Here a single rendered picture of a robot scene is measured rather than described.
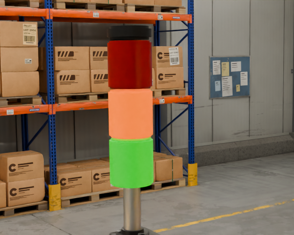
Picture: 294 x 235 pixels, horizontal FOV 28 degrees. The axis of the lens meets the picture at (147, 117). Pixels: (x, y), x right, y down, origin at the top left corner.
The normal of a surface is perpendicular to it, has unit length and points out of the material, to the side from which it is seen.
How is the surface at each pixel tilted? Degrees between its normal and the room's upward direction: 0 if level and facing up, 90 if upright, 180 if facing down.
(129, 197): 90
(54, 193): 90
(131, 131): 90
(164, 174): 91
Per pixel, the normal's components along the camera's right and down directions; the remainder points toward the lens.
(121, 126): -0.38, 0.11
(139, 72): 0.39, 0.09
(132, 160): 0.14, 0.11
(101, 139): 0.58, 0.08
